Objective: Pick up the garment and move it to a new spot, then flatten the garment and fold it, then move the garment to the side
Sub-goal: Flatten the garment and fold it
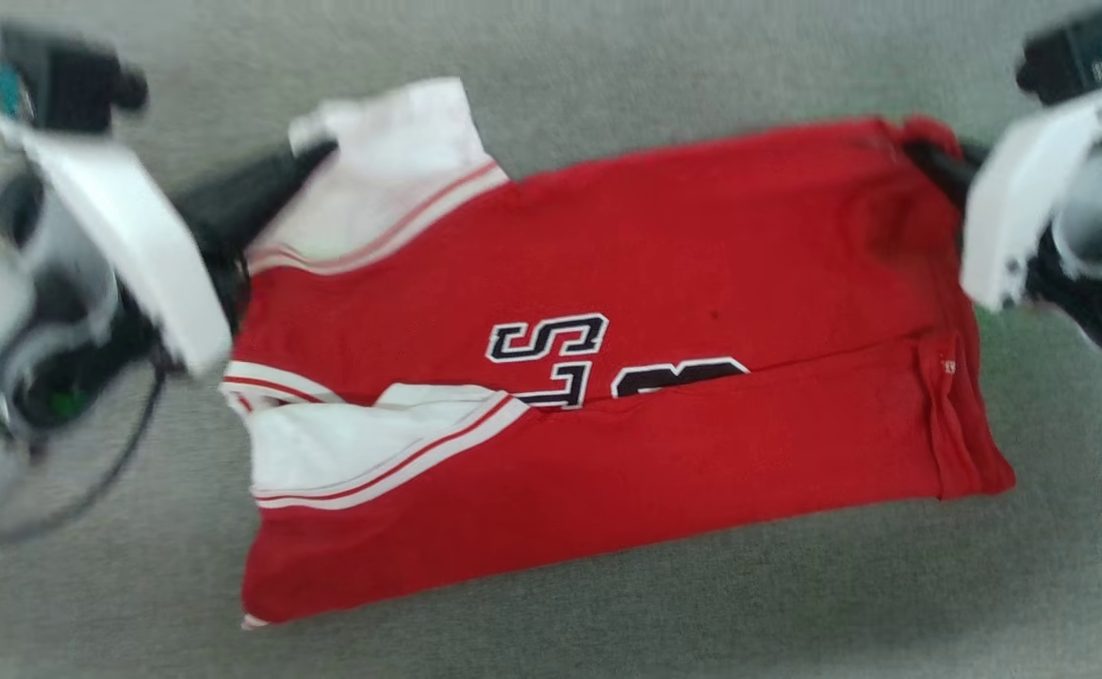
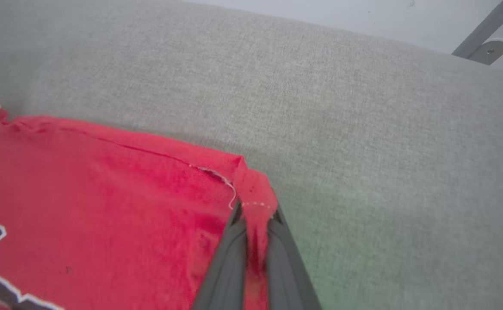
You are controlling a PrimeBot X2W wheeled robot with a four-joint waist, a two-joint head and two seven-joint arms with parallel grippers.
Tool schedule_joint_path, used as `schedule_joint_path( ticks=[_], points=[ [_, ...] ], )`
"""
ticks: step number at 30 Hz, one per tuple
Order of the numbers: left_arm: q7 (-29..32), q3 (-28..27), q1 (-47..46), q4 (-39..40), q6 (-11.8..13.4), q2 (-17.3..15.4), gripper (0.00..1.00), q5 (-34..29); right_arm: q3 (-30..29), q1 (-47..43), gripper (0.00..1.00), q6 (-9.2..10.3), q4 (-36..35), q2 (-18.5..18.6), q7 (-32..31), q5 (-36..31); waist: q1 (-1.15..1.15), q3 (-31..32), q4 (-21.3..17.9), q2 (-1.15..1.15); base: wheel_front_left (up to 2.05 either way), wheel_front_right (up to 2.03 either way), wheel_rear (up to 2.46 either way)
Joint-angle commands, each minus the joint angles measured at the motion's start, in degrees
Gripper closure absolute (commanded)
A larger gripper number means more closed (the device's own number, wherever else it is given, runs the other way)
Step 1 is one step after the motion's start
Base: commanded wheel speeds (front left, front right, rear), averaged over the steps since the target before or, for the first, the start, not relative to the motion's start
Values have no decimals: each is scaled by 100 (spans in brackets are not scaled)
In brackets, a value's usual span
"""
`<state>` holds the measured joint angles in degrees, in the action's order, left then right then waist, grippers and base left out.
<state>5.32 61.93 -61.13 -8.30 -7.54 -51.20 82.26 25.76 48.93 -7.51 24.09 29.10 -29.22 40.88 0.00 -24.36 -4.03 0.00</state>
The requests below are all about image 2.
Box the red and white jersey shirt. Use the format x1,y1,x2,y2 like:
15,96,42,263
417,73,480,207
0,77,278,310

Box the round white post foot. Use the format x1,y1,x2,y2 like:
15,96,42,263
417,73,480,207
467,39,503,66

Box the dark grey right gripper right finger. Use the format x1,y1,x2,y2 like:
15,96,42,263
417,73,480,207
266,203,322,310

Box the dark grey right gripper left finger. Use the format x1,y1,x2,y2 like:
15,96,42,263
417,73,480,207
190,210,248,310

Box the grey metal post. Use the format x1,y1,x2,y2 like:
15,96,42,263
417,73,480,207
451,0,503,59

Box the light grey fabric sofa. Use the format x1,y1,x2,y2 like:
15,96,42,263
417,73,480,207
0,0,503,310

